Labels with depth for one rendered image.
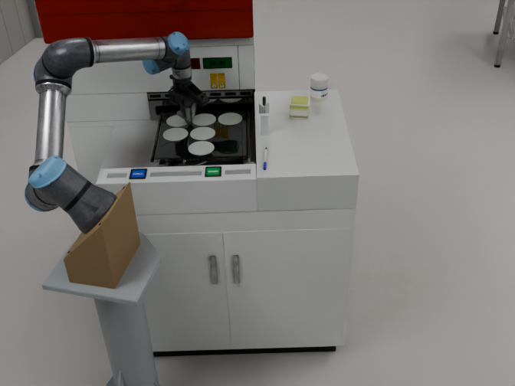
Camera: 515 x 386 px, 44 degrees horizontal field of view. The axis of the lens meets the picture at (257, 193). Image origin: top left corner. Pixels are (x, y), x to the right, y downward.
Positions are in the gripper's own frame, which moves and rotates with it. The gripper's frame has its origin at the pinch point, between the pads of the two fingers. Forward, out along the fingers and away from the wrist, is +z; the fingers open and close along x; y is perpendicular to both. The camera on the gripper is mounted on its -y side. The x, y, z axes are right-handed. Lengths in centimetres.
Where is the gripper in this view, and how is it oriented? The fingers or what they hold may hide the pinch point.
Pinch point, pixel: (191, 122)
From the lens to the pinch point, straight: 263.6
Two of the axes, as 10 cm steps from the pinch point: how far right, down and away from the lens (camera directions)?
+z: 0.2, 8.0, 6.0
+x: -5.6, 5.0, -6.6
